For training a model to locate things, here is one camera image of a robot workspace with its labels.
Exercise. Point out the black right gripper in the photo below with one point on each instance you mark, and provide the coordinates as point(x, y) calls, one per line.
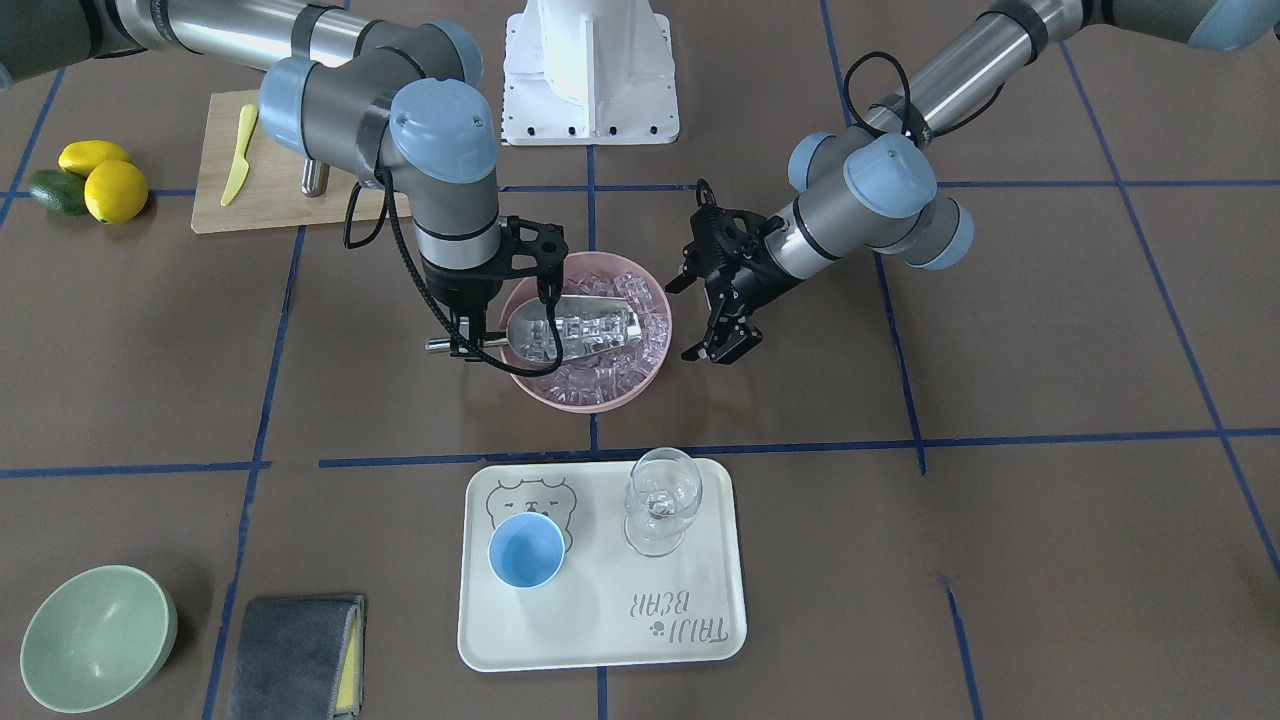
point(461, 290)

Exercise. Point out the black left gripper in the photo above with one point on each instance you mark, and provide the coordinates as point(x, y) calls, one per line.
point(752, 272)

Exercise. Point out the metal ice scoop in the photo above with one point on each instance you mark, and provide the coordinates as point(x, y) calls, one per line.
point(587, 325)

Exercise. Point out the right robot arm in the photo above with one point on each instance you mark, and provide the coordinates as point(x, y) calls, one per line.
point(396, 106)

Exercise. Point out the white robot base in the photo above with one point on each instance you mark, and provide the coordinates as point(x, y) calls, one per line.
point(582, 73)

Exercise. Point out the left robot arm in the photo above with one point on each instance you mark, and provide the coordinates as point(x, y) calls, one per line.
point(872, 186)

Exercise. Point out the pile of clear ice cubes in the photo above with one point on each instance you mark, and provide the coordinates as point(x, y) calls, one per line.
point(608, 378)

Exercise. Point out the blue cup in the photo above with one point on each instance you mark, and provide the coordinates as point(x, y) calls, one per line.
point(526, 550)

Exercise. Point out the pink bowl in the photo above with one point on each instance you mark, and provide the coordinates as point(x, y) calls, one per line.
point(576, 264)

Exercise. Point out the clear wine glass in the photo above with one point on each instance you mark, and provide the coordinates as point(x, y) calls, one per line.
point(662, 499)

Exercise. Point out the steel cylinder tool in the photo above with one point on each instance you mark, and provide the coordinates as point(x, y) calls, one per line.
point(314, 178)

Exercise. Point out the wooden cutting board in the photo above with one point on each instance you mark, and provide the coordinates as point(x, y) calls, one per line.
point(271, 196)

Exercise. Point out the cream bear print tray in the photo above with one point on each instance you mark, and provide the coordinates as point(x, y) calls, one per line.
point(607, 605)

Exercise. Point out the yellow plastic knife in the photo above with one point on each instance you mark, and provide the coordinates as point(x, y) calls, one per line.
point(239, 164)

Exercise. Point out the whole yellow lemon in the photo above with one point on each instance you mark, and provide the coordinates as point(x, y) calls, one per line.
point(115, 192)

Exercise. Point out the avocado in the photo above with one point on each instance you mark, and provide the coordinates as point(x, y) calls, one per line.
point(59, 191)

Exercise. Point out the green bowl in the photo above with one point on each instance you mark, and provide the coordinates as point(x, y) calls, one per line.
point(97, 638)

